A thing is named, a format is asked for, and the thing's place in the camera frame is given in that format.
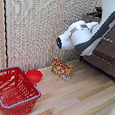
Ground dark wooden drawer cabinet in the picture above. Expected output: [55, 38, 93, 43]
[76, 5, 115, 82]

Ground silver drawer handle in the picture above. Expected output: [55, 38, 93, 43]
[100, 36, 115, 44]
[91, 52, 115, 66]

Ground red yellow snack box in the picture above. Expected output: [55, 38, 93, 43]
[49, 56, 76, 82]

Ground red plastic bowl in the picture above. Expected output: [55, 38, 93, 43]
[24, 68, 44, 85]

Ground woven room divider screen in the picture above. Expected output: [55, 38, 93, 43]
[0, 0, 103, 82]

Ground red plastic shopping basket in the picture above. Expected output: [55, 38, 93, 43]
[0, 64, 44, 115]

